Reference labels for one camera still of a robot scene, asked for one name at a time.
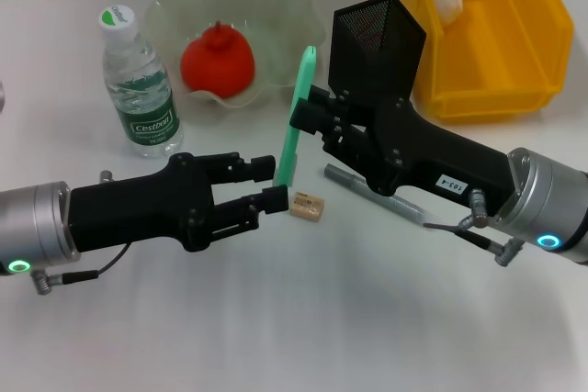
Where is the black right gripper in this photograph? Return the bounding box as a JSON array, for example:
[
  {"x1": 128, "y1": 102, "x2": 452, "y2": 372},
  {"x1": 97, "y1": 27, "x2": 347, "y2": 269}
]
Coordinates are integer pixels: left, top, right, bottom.
[{"x1": 288, "y1": 84, "x2": 519, "y2": 218}]

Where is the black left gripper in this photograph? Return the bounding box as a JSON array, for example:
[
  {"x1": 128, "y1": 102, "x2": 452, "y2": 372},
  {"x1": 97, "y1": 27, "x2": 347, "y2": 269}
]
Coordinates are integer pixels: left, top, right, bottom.
[{"x1": 68, "y1": 151, "x2": 290, "y2": 253}]

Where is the grey marker pen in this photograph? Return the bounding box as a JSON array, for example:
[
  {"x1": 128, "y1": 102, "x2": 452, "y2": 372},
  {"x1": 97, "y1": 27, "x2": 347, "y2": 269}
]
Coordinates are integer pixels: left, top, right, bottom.
[{"x1": 323, "y1": 162, "x2": 429, "y2": 227}]

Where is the translucent green fruit bowl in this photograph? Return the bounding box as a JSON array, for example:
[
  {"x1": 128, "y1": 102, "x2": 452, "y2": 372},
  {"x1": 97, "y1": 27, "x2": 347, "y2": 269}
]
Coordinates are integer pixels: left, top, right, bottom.
[{"x1": 144, "y1": 0, "x2": 327, "y2": 113}]

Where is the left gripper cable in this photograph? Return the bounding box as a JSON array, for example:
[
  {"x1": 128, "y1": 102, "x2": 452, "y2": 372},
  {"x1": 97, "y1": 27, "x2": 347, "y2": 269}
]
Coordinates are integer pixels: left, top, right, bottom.
[{"x1": 28, "y1": 241, "x2": 132, "y2": 296}]

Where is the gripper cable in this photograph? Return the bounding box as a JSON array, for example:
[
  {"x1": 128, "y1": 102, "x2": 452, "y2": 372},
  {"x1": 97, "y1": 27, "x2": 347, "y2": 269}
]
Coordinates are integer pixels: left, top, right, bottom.
[
  {"x1": 28, "y1": 241, "x2": 132, "y2": 296},
  {"x1": 422, "y1": 187, "x2": 526, "y2": 268}
]

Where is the orange fruit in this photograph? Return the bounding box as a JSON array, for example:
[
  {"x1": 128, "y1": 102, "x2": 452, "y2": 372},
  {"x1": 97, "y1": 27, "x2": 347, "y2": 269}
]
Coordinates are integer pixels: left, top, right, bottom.
[{"x1": 179, "y1": 19, "x2": 256, "y2": 100}]

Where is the clear water bottle green label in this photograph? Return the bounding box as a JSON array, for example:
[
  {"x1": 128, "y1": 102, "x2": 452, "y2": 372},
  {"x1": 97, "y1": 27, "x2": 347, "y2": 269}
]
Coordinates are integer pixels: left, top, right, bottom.
[{"x1": 96, "y1": 3, "x2": 186, "y2": 159}]

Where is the yellow plastic bin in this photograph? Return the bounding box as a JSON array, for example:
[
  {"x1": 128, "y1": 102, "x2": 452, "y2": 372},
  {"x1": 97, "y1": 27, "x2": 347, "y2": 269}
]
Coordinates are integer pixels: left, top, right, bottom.
[{"x1": 398, "y1": 0, "x2": 576, "y2": 125}]

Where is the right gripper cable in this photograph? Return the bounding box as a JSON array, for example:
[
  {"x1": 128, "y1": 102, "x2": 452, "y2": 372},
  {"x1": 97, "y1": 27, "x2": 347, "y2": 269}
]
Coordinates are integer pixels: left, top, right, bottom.
[{"x1": 422, "y1": 187, "x2": 526, "y2": 268}]

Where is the green utility knife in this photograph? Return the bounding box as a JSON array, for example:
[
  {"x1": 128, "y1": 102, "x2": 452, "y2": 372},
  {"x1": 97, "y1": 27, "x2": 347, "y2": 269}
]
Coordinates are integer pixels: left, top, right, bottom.
[{"x1": 272, "y1": 45, "x2": 320, "y2": 189}]

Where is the beige eraser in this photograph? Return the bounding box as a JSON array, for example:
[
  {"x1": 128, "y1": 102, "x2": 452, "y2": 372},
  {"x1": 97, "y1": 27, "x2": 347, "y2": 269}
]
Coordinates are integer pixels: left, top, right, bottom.
[{"x1": 288, "y1": 189, "x2": 327, "y2": 224}]

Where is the black mesh pen holder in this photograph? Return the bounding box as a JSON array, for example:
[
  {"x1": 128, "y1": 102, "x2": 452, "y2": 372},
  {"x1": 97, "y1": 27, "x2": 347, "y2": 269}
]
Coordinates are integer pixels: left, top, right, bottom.
[{"x1": 327, "y1": 0, "x2": 428, "y2": 113}]

